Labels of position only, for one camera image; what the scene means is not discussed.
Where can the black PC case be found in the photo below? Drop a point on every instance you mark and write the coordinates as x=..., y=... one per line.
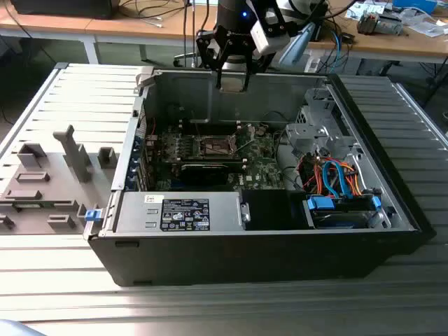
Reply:
x=227, y=259

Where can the green motherboard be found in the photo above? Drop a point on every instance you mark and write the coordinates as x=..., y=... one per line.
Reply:
x=260, y=168

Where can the hard disk in blue carrier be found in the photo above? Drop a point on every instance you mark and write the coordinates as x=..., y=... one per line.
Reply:
x=323, y=203

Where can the silver metal disk bay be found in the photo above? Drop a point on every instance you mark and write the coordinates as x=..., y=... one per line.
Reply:
x=315, y=134

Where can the CPU socket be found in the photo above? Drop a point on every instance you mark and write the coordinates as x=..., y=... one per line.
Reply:
x=215, y=146

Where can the black equipment box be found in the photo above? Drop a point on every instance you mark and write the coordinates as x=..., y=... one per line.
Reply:
x=63, y=8

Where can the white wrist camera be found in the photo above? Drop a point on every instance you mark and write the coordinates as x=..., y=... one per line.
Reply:
x=267, y=40

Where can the blue case latch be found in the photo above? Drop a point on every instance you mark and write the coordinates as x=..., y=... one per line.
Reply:
x=92, y=215

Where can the pale blue rounded object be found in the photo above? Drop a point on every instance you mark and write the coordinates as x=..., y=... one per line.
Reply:
x=14, y=329

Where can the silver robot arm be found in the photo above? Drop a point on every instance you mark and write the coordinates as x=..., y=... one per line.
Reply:
x=297, y=7

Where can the metal locking lever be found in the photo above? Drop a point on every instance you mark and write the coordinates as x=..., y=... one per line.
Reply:
x=198, y=132

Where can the grey electronic device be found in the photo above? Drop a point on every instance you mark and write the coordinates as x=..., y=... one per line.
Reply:
x=379, y=24

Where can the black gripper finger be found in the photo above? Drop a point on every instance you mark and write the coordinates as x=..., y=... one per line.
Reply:
x=206, y=49
x=248, y=75

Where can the wooden desk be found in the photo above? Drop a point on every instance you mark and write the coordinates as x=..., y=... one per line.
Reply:
x=70, y=26
x=392, y=47

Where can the CPU with silver top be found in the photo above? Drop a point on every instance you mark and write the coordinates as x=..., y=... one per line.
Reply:
x=231, y=84

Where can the black graphics card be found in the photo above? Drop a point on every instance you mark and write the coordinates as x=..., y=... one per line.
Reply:
x=203, y=173

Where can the black plastic shroud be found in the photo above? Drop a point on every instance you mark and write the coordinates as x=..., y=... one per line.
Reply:
x=266, y=210

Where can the grey power supply unit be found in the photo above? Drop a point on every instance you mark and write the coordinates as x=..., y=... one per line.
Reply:
x=140, y=210

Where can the office chair base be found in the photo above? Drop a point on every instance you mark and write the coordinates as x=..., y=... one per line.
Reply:
x=183, y=56

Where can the blue cardboard box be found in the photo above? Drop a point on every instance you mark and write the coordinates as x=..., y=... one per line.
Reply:
x=416, y=5

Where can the grey parts rack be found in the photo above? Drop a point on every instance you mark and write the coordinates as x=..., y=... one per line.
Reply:
x=52, y=175

